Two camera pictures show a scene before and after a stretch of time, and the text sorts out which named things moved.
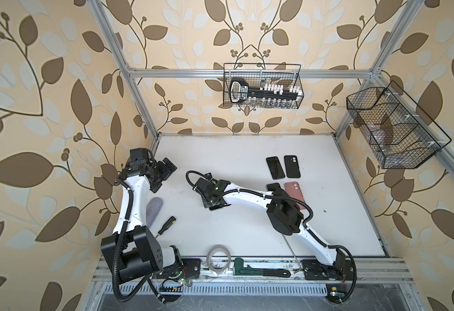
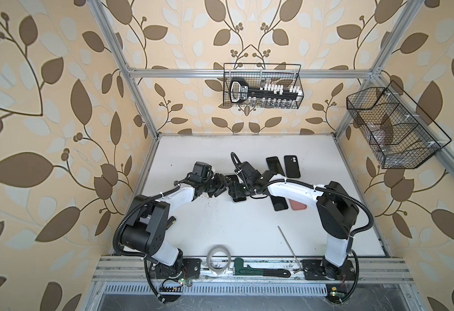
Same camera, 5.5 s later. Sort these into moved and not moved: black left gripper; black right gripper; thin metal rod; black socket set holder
Moved: black left gripper; black right gripper
Not moved: black socket set holder; thin metal rod
